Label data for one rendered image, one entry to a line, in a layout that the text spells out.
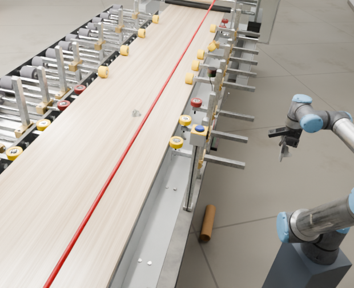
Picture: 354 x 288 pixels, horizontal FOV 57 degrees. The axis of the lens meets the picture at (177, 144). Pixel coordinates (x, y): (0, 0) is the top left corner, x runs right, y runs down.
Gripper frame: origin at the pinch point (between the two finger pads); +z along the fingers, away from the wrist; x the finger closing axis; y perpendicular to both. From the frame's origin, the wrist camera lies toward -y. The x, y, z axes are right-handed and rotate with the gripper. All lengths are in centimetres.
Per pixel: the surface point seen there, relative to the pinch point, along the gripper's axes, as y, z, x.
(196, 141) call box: -43, -24, -37
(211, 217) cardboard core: -28, 86, 19
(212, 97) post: -42.9, -18.4, 15.9
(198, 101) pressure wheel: -54, 3, 46
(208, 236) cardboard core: -28, 92, 5
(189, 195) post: -42, 12, -35
